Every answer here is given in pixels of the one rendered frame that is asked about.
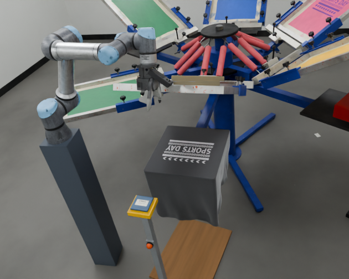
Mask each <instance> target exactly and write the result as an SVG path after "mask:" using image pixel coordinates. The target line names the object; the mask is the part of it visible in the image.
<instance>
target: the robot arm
mask: <svg viewBox="0 0 349 279"><path fill-rule="evenodd" d="M41 49H42V52H43V54H44V56H46V57H47V58H48V59H50V60H54V61H58V88H57V89H56V97H55V98H49V99H46V100H43V101H42V102H40V103H39V105H38V106H37V112H38V116H39V117H40V119H41V121H42V124H43V126H44V128H45V138H46V140H47V142H48V143H49V144H60V143H63V142H65V141H67V140H68V139H69V138H70V137H71V136H72V131H71V129H70V128H69V127H68V126H67V125H66V123H65V122H64V119H63V117H64V116H65V115H66V114H67V113H69V112H70V111H71V110H73V109H74V108H76V107H77V105H78V104H80V95H78V94H79V93H78V92H77V91H76V90H75V89H74V67H75V60H95V61H101V62H102V63H103V64H105V65H111V64H113V63H115V62H117V60H119V59H120V58H121V57H122V56H124V55H125V54H127V53H128V52H129V51H130V50H139V52H140V64H139V65H137V68H138V71H139V77H138V76H137V77H138V78H137V79H136V83H137V90H141V91H145V93H144V95H143V96H141V97H140V98H139V102H142V103H144V104H147V111H149V110H150V108H151V104H152V98H153V96H155V97H158V101H159V103H161V100H162V96H161V85H160V83H161V84H162V85H164V86H165V87H170V86H172V84H173V81H172V80H170V79H169V78H167V77H166V76H164V75H163V74H162V73H160V72H159V71H158V70H156V69H155V68H154V67H156V66H157V54H156V36H155V29H154V28H153V27H146V28H139V29H138V32H137V33H127V32H123V33H118V34H116V37H115V39H114V41H112V42H111V43H83V38H82V36H81V34H80V33H79V31H78V30H77V29H76V28H74V27H72V26H70V25H67V26H65V27H62V28H61V29H59V30H57V31H55V32H53V33H51V34H49V35H47V36H46V37H45V38H44V39H43V40H42V43H41Z"/></svg>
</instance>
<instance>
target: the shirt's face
mask: <svg viewBox="0 0 349 279"><path fill-rule="evenodd" d="M228 131H229V130H224V129H215V128H199V127H182V126H167V128H166V130H165V132H164V134H163V136H162V138H161V139H160V141H159V143H158V145H157V147H156V149H155V151H154V152H153V154H152V156H151V158H150V160H149V162H148V164H147V166H146V167H145V171H151V172H161V173H170V174H179V175H189V176H195V177H204V178H214V177H215V174H216V171H217V168H218V164H219V161H220V158H221V155H222V152H223V148H224V144H225V141H226V138H227V135H228ZM170 140H185V141H198V142H212V143H214V145H213V148H212V151H211V155H210V157H209V160H208V163H207V164H201V163H191V162H180V161H169V160H164V159H161V157H162V155H163V153H164V151H165V149H166V147H167V145H168V143H169V141H170Z"/></svg>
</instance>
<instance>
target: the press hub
mask: <svg viewBox="0 0 349 279"><path fill-rule="evenodd" d="M238 31H239V27H238V26H237V25H235V24H232V23H217V24H211V25H208V26H206V27H204V28H203V29H202V30H201V35H202V36H203V37H205V38H210V39H214V41H215V46H213V47H212V49H211V55H210V59H209V63H213V66H212V71H213V73H214V71H215V69H216V68H217V66H218V59H219V53H220V47H221V46H223V45H224V40H223V39H225V38H227V37H230V36H232V35H235V34H236V33H238ZM222 38H223V39H222ZM225 46H226V47H227V51H226V55H225V62H224V69H223V76H224V81H232V80H229V79H228V77H229V76H231V75H232V74H235V73H237V71H236V70H234V69H231V68H228V67H229V66H231V65H235V66H239V67H242V68H243V67H244V65H245V64H244V63H243V62H242V61H238V62H234V63H233V59H237V58H238V57H237V56H236V55H233V52H232V51H231V50H230V49H229V48H228V45H226V44H225ZM207 75H211V68H208V71H207ZM213 114H214V128H215V129H224V130H230V147H229V153H228V155H231V154H232V155H233V157H234V159H235V160H238V159H239V158H240V156H241V155H242V151H241V149H240V148H239V147H238V146H237V147H235V117H234V94H220V95H219V98H218V100H217V103H216V105H215V108H214V110H213Z"/></svg>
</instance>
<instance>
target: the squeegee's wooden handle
mask: <svg viewBox="0 0 349 279"><path fill-rule="evenodd" d="M171 80H173V84H174V85H203V86H220V81H224V76H179V75H172V76H171Z"/></svg>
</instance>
